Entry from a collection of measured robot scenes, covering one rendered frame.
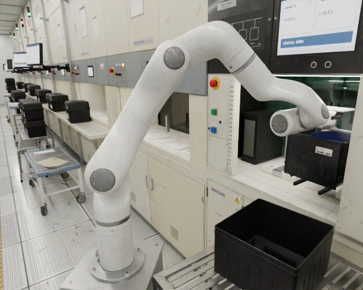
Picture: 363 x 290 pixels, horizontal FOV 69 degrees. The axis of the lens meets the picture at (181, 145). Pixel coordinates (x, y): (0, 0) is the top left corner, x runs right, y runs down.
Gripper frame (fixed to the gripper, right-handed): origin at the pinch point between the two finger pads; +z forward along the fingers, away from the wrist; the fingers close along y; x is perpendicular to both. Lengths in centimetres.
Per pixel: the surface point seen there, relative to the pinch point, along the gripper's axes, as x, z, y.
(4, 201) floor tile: -127, -119, -288
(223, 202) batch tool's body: -56, -10, -46
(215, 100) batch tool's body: 1, -10, -56
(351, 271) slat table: -49, -17, 22
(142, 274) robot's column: -49, -74, -18
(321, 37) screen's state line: 27.1, -10.0, -1.8
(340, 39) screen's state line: 25.7, -10.0, 4.4
